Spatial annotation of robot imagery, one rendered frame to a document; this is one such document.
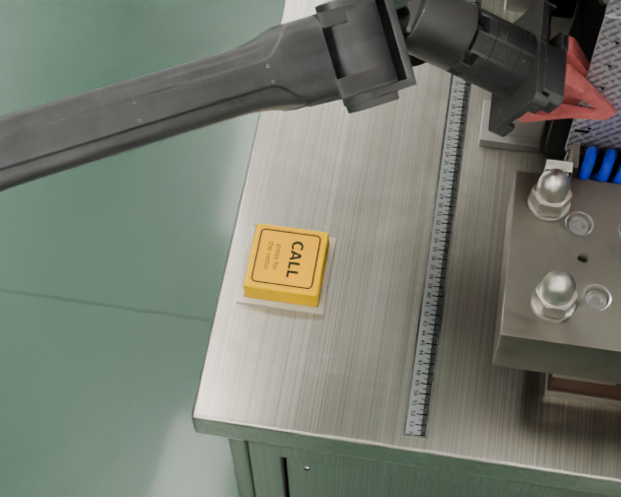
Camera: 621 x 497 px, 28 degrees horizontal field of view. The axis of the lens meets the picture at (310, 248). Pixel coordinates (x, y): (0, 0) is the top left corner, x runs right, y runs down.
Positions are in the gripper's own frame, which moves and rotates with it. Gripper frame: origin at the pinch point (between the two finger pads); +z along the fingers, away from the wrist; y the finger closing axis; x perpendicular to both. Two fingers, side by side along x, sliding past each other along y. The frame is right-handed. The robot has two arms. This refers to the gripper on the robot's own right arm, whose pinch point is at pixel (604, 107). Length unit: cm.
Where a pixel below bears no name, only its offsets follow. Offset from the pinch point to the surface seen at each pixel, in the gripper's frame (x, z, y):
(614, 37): 7.8, -5.4, 0.2
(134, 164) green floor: -128, -8, -55
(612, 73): 4.3, -2.7, 0.3
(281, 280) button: -26.2, -15.4, 12.3
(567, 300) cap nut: -2.7, -0.6, 17.5
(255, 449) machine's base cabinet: -33.5, -11.9, 25.9
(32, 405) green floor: -131, -14, -5
